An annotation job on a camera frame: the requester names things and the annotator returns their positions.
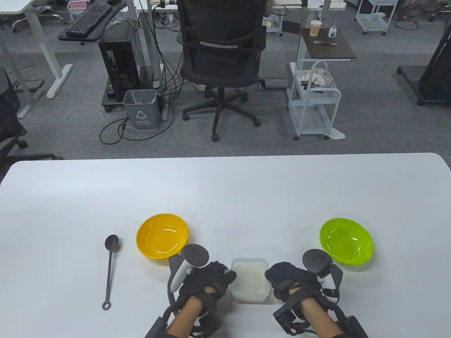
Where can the person's right hand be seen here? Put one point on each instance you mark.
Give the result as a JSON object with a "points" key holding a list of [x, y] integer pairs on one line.
{"points": [[289, 278]]}

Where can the person's left hand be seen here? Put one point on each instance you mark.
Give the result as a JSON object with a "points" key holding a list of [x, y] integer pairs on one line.
{"points": [[211, 278]]}

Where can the clear container lid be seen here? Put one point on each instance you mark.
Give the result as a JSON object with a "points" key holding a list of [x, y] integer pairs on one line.
{"points": [[250, 278]]}

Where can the clear plastic sugar container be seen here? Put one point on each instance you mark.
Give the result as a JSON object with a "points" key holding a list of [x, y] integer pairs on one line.
{"points": [[250, 299]]}

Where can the yellow bowl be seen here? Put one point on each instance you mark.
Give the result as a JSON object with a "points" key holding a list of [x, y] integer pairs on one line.
{"points": [[158, 236]]}

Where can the green bowl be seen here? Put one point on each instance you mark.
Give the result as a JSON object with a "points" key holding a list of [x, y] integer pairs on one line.
{"points": [[347, 239]]}

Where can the black spoon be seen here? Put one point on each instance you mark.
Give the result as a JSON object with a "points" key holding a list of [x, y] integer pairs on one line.
{"points": [[111, 243]]}

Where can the person's right forearm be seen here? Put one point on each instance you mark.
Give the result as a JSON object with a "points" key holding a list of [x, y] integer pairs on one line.
{"points": [[319, 318]]}

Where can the person's left forearm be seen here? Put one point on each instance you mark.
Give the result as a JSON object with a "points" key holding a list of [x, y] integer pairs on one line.
{"points": [[185, 317]]}

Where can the black and white controller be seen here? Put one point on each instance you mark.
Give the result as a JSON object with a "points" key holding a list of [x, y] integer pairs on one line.
{"points": [[317, 260], [195, 255]]}

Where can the white rolling basket cart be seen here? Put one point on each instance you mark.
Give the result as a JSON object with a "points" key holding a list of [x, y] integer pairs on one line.
{"points": [[312, 116]]}

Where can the grey waste bin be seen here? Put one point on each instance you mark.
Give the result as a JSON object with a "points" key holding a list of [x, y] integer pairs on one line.
{"points": [[142, 112]]}

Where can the crumpled white cloth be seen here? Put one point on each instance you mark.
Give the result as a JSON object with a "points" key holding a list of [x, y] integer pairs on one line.
{"points": [[319, 75]]}

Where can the black mesh office chair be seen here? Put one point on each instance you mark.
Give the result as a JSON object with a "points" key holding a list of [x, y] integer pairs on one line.
{"points": [[222, 52]]}

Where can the dark brown side table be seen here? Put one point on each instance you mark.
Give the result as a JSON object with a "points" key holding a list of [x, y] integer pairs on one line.
{"points": [[324, 52]]}

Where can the black computer tower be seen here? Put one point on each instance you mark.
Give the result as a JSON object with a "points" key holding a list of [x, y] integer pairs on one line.
{"points": [[118, 67]]}

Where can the dark pen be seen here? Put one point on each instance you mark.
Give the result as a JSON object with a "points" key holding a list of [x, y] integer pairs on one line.
{"points": [[325, 43]]}

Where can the black equipment stand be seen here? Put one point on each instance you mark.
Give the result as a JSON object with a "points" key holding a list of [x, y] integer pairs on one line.
{"points": [[437, 77]]}

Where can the small white bottle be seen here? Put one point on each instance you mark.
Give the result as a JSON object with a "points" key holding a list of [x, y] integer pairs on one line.
{"points": [[332, 32]]}

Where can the paper cup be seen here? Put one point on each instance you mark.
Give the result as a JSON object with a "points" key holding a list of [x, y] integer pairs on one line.
{"points": [[315, 28]]}

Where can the small white cart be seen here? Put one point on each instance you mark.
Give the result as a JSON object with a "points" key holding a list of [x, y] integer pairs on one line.
{"points": [[275, 24]]}

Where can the black armchair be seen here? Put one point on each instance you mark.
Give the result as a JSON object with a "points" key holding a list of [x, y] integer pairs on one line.
{"points": [[8, 112]]}

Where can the black keyboard tray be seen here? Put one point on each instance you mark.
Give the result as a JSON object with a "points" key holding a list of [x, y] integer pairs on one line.
{"points": [[102, 32]]}

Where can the black keyboard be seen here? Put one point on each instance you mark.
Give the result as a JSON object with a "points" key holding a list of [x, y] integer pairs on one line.
{"points": [[88, 19]]}

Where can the pink box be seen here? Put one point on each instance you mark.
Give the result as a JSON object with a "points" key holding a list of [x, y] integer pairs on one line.
{"points": [[77, 5]]}

